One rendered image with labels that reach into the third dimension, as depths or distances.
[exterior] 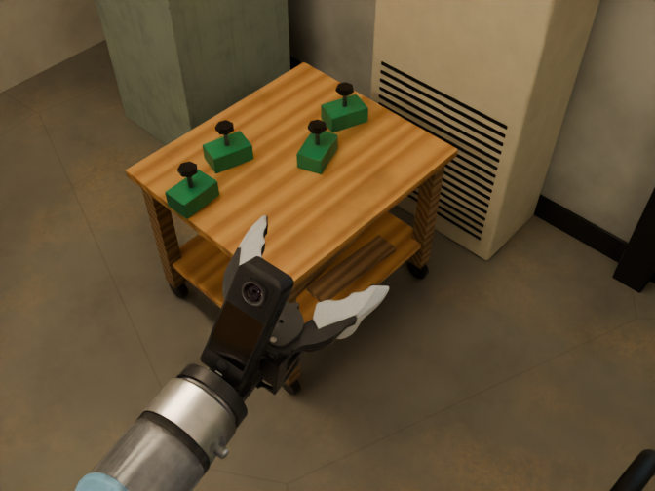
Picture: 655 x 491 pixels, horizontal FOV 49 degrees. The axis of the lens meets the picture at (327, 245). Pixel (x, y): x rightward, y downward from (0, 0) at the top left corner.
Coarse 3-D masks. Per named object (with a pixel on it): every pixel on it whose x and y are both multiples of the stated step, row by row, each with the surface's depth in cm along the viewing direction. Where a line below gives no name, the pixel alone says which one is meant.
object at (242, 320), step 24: (264, 264) 61; (240, 288) 61; (264, 288) 60; (288, 288) 61; (240, 312) 62; (264, 312) 61; (216, 336) 64; (240, 336) 63; (264, 336) 62; (216, 360) 64; (240, 360) 63; (240, 384) 64
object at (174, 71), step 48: (96, 0) 244; (144, 0) 222; (192, 0) 219; (240, 0) 234; (144, 48) 239; (192, 48) 229; (240, 48) 245; (288, 48) 264; (144, 96) 260; (192, 96) 241; (240, 96) 259
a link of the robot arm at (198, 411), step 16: (176, 384) 62; (192, 384) 62; (160, 400) 61; (176, 400) 61; (192, 400) 61; (208, 400) 61; (176, 416) 60; (192, 416) 60; (208, 416) 61; (224, 416) 62; (192, 432) 60; (208, 432) 61; (224, 432) 62; (208, 448) 61; (224, 448) 62
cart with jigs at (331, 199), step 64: (256, 128) 196; (320, 128) 179; (384, 128) 196; (192, 192) 173; (256, 192) 180; (320, 192) 180; (384, 192) 180; (192, 256) 212; (320, 256) 166; (384, 256) 210
